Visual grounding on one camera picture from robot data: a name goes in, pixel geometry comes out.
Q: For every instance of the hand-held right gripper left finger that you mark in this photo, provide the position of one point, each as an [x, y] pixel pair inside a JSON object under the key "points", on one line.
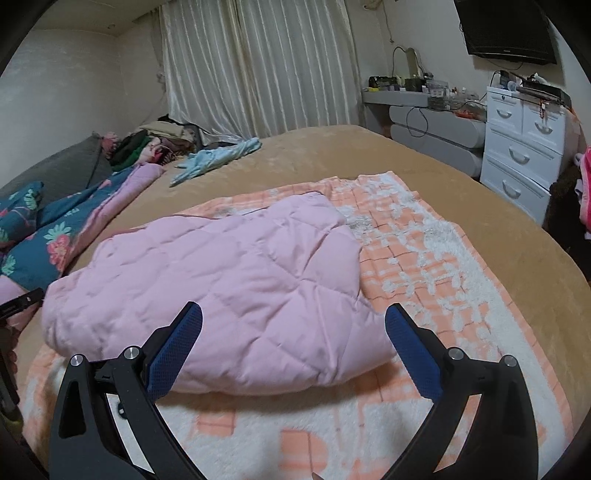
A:
{"points": [[178, 344]]}

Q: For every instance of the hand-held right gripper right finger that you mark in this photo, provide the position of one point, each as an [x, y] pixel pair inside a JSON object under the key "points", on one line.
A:
{"points": [[411, 344]]}

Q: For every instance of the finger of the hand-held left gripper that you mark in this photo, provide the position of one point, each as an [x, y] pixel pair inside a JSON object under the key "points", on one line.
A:
{"points": [[23, 302]]}

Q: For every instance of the pink quilted jacket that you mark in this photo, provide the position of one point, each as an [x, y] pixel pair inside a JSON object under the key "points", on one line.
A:
{"points": [[207, 300]]}

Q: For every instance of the pile of mixed clothes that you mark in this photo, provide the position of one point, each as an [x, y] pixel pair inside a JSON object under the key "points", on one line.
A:
{"points": [[152, 143]]}

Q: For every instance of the orange checked fleece blanket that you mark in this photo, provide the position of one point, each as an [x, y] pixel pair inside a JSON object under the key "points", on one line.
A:
{"points": [[461, 300]]}

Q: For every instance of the blue floral duvet pink lining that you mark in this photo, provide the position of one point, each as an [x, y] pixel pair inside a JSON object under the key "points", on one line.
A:
{"points": [[78, 221]]}

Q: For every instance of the blue floral pillow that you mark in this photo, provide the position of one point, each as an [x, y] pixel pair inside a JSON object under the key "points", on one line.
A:
{"points": [[23, 198]]}

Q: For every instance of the grey padded headboard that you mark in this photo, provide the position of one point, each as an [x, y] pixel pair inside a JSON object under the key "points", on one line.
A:
{"points": [[60, 161]]}

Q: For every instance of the light blue garment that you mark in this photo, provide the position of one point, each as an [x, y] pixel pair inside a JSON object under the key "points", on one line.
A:
{"points": [[207, 161]]}

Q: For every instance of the white drawer chest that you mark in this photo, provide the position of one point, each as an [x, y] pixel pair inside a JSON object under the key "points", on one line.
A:
{"points": [[512, 157]]}

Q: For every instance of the grey vanity table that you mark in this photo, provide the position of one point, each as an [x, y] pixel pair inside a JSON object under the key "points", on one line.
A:
{"points": [[438, 129]]}

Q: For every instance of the bright pink garment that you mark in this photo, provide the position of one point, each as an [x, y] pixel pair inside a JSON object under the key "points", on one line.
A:
{"points": [[586, 180]]}

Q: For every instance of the cosmetics clutter on vanity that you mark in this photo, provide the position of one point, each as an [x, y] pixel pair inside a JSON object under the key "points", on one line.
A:
{"points": [[434, 90]]}

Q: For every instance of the thin-framed vanity mirror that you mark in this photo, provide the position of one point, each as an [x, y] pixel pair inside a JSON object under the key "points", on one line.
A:
{"points": [[406, 64]]}

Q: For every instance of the black set-top box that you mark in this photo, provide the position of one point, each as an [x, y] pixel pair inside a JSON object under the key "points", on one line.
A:
{"points": [[545, 92]]}

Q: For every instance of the white striped curtain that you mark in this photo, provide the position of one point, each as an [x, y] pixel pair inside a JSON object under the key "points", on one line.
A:
{"points": [[254, 60]]}

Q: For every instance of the black wall television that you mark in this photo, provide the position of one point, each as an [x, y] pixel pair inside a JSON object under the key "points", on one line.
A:
{"points": [[503, 27]]}

